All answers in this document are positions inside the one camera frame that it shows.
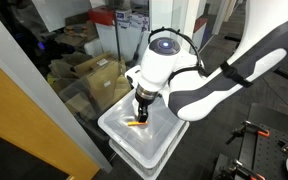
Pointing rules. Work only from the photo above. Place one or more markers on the wooden door panel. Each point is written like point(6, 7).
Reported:
point(20, 126)

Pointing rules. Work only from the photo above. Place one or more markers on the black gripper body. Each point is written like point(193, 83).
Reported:
point(146, 96)

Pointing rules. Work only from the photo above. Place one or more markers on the cardboard boxes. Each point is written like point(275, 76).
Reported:
point(109, 85)

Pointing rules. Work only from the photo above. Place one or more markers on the white printed boxes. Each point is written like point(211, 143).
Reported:
point(132, 19)

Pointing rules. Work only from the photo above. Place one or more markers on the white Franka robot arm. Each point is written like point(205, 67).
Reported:
point(190, 86)

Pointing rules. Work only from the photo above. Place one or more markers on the grey plastic storage bin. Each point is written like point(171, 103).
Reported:
point(144, 168)

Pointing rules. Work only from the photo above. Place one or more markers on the black breadboard table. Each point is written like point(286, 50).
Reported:
point(270, 150)

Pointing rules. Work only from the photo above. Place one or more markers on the white cabinet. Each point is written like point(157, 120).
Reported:
point(124, 40)

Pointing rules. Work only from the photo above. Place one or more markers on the flat brown cardboard box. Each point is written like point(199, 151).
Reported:
point(94, 64)

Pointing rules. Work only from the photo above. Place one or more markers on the red box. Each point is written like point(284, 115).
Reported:
point(100, 15)

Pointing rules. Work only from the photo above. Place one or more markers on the orange highlighter marker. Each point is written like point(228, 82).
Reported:
point(135, 123)

